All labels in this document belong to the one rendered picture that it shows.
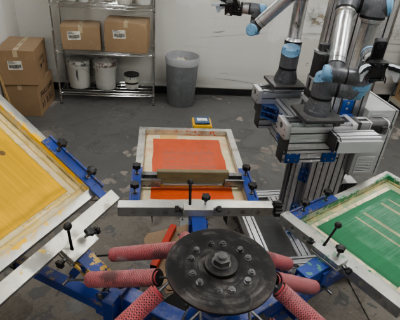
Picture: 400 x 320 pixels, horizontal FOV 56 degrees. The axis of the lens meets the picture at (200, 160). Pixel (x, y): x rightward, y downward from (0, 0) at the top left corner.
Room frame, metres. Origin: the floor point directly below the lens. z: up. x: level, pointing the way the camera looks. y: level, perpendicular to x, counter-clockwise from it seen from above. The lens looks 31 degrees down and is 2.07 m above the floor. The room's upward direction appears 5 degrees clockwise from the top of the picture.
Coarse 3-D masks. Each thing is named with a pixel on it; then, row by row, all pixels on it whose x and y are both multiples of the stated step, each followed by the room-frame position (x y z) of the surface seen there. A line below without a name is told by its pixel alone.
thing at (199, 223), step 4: (192, 220) 1.21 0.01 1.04; (196, 220) 1.21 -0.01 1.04; (200, 220) 1.21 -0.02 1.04; (204, 220) 1.21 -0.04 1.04; (192, 224) 1.18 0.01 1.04; (196, 224) 1.18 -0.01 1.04; (200, 224) 1.19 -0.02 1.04; (204, 224) 1.19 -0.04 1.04; (192, 228) 1.16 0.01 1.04; (196, 228) 1.16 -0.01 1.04; (200, 228) 1.16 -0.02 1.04; (204, 228) 1.16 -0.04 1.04
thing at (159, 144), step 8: (160, 144) 1.98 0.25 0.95; (168, 144) 1.98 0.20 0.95; (176, 144) 1.99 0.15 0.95; (184, 144) 2.00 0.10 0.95; (160, 152) 1.88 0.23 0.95; (152, 160) 1.79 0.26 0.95; (160, 160) 1.79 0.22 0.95; (152, 168) 1.70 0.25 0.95; (160, 168) 1.71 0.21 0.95; (152, 192) 1.49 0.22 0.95; (160, 192) 1.49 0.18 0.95; (168, 192) 1.50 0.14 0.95; (176, 192) 1.51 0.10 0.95; (184, 192) 1.51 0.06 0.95
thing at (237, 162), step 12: (144, 132) 2.05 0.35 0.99; (156, 132) 2.09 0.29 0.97; (168, 132) 2.10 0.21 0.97; (180, 132) 2.11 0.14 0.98; (192, 132) 2.12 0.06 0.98; (204, 132) 2.13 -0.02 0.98; (216, 132) 2.14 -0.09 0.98; (228, 132) 2.14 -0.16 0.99; (144, 144) 1.91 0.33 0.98; (228, 144) 2.04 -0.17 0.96
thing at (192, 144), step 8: (192, 144) 2.01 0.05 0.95; (200, 144) 2.02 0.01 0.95; (208, 144) 2.03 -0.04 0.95; (216, 144) 2.03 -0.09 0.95; (216, 152) 1.93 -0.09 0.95; (216, 160) 1.85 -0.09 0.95; (224, 160) 1.85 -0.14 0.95; (224, 168) 1.77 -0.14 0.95; (192, 192) 1.52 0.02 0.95; (200, 192) 1.52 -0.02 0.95; (208, 192) 1.53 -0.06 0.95; (216, 192) 1.53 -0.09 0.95; (224, 192) 1.54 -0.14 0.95
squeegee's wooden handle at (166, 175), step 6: (162, 174) 1.52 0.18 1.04; (168, 174) 1.53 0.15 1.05; (174, 174) 1.53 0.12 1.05; (180, 174) 1.54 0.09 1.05; (186, 174) 1.54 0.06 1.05; (192, 174) 1.54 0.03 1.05; (198, 174) 1.55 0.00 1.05; (204, 174) 1.55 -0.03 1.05; (210, 174) 1.55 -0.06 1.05; (216, 174) 1.56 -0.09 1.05; (222, 174) 1.56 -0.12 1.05; (228, 174) 1.57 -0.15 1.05; (162, 180) 1.52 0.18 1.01; (168, 180) 1.53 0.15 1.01; (174, 180) 1.53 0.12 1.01; (180, 180) 1.54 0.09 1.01; (186, 180) 1.54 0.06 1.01; (198, 180) 1.55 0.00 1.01; (204, 180) 1.55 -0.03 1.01; (210, 180) 1.55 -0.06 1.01; (216, 180) 1.56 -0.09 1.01; (222, 180) 1.56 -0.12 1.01
